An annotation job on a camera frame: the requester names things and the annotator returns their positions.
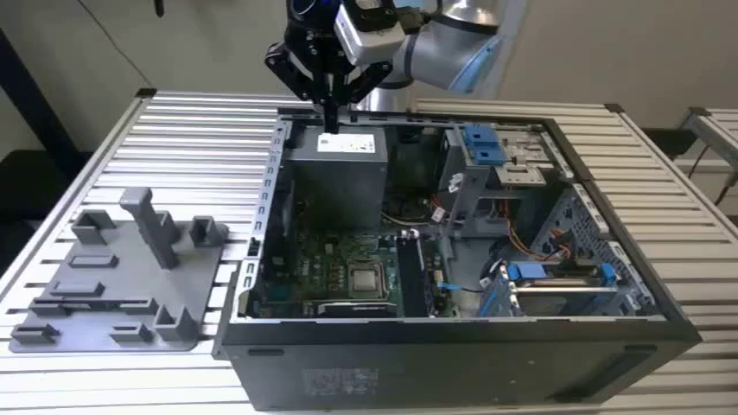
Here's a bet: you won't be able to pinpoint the black box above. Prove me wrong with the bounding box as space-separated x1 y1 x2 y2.
640 127 702 162

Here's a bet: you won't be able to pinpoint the metal slat side table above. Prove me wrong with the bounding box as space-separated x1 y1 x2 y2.
672 105 738 208

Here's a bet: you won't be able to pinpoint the black floor stand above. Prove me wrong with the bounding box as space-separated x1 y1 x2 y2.
0 25 98 230

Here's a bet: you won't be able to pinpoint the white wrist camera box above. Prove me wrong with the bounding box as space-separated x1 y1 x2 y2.
333 0 409 67

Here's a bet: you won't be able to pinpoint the NVIDIA Quadro graphics card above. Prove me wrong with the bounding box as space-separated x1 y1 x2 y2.
315 300 399 319

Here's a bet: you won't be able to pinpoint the grey power supply unit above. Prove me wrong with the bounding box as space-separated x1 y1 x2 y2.
286 124 389 229

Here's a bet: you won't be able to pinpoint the green Dell motherboard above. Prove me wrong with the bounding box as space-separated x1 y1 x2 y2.
253 227 462 319

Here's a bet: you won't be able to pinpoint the blue plastic drive latch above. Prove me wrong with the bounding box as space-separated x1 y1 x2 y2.
462 124 508 169

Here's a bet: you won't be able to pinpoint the silver CPU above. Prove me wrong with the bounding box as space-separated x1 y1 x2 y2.
353 268 382 291

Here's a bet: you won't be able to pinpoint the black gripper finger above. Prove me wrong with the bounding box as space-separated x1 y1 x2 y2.
333 61 394 133
265 41 335 133

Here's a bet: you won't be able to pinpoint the grey metal drive cage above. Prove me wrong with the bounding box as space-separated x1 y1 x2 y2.
438 123 576 239

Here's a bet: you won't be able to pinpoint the black PC case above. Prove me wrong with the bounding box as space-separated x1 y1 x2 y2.
210 105 705 412

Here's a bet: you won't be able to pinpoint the orange yellow power wires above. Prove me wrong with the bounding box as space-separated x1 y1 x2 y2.
501 196 576 265

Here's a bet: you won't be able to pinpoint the hard disk in blue carrier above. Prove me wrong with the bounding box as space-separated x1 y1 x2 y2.
480 260 625 318

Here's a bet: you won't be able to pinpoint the grey plastic parts rack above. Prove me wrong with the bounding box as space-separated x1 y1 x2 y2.
10 186 233 354

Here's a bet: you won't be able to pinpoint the black wire with blue tab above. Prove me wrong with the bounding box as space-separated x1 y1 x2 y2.
437 281 492 295

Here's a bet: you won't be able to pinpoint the black RAM slot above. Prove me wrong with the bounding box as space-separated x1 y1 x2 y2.
395 235 414 317
403 235 421 317

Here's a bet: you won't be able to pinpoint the yellow black PSU wire bundle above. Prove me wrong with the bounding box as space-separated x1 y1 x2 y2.
381 194 457 226

